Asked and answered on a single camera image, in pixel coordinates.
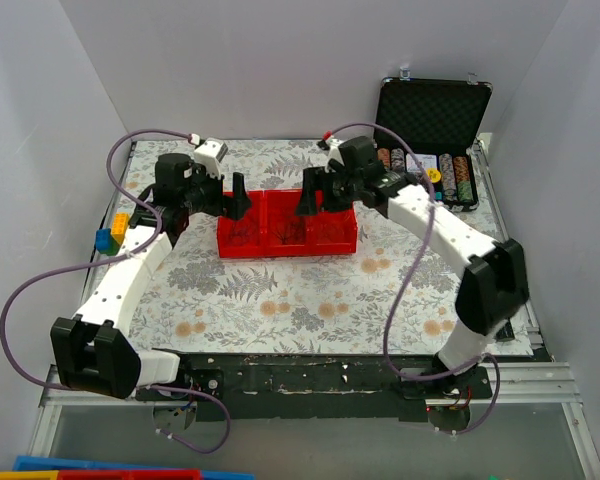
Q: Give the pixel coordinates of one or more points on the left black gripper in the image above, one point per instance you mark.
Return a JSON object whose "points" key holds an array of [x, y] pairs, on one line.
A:
{"points": [[225, 198]]}

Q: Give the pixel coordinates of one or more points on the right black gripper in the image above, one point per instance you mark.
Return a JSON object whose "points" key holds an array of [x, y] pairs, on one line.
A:
{"points": [[323, 189]]}

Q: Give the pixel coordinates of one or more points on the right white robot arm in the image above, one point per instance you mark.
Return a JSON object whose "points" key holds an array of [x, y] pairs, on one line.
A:
{"points": [[493, 278]]}

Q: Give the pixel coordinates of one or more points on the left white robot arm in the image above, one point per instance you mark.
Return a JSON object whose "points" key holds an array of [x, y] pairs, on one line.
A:
{"points": [[91, 349]]}

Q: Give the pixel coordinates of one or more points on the red three-compartment tray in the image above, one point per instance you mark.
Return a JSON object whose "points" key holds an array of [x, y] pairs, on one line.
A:
{"points": [[271, 229]]}

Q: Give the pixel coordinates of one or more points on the playing card deck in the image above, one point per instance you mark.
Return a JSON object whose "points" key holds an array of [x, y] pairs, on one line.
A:
{"points": [[427, 161]]}

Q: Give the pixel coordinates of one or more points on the yellow dealer chip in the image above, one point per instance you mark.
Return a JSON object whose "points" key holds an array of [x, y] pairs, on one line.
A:
{"points": [[434, 175]]}

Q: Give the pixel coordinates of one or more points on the yellow toy brick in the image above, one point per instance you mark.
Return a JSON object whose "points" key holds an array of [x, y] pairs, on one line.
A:
{"points": [[119, 227]]}

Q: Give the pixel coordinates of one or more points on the green toy brick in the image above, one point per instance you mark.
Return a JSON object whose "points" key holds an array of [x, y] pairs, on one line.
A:
{"points": [[112, 250]]}

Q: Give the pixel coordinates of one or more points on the black poker chip case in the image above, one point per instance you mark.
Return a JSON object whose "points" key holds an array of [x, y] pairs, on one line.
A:
{"points": [[442, 118]]}

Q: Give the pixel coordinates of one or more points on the blue toy brick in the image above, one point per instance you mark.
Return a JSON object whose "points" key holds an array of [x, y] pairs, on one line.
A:
{"points": [[103, 240]]}

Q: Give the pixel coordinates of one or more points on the red storage bin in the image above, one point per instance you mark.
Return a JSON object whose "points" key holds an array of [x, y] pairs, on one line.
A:
{"points": [[178, 474]]}

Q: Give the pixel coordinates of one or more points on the blue storage bin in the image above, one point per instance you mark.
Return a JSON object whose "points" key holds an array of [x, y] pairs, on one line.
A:
{"points": [[33, 463]]}

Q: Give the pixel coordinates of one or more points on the yellow storage bin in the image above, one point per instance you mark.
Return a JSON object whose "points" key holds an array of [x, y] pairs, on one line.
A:
{"points": [[29, 475]]}

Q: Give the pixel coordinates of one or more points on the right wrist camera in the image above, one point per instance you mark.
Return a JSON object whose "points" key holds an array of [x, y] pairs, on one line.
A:
{"points": [[330, 145]]}

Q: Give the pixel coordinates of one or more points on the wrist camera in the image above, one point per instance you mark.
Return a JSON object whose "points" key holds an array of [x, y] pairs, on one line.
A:
{"points": [[330, 145], [210, 154]]}

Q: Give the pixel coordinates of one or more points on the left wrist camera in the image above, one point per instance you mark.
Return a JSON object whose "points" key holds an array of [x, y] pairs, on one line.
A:
{"points": [[210, 154]]}

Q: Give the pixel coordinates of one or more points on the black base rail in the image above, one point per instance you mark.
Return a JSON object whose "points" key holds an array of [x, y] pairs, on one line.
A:
{"points": [[290, 386]]}

